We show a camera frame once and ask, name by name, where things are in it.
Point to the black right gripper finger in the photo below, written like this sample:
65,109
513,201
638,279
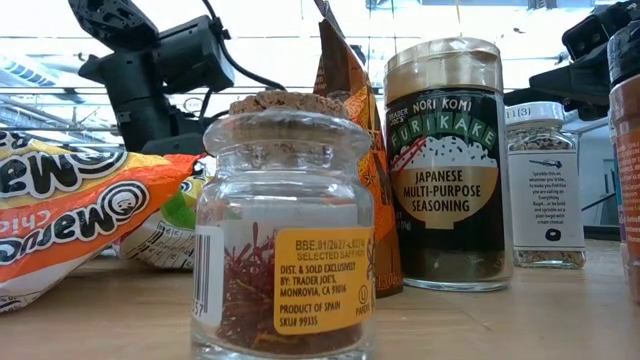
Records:
580,80
590,110

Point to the black-lid jar brown label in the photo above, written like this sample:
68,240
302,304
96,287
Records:
627,175

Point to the white-lid seasoning jar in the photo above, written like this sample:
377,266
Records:
545,200

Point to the orange Maruchan ramen packet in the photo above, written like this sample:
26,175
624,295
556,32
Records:
75,225

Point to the green and yellow ramen packet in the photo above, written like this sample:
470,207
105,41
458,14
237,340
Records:
160,240

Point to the furikake jar tan lid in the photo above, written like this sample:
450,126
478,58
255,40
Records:
445,200

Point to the orange-brown spice pouch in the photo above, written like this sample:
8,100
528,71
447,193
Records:
345,70

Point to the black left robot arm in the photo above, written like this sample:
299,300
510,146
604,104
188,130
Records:
110,20

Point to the cork-stoppered saffron glass jar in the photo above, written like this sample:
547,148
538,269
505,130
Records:
280,200

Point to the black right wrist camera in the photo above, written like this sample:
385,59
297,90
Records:
585,35

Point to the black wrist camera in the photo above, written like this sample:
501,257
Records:
195,55
585,35

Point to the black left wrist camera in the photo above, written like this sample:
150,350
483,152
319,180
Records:
195,55

